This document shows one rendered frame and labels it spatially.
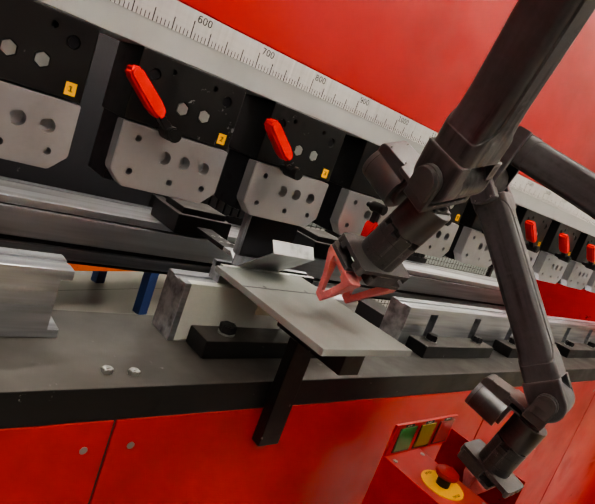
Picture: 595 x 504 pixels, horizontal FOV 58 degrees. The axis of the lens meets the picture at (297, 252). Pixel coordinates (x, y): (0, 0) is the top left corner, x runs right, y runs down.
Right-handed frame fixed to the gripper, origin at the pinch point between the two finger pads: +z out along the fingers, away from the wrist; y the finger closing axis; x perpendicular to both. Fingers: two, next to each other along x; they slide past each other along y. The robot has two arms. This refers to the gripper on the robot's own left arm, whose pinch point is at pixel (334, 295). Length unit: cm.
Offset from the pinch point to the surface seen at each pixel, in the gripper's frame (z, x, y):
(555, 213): -15, -24, -85
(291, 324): 1.3, 4.6, 9.5
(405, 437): 15.7, 16.3, -22.9
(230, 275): 9.0, -9.1, 9.3
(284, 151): -9.3, -16.8, 9.3
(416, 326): 16, -8, -47
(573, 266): -5, -18, -109
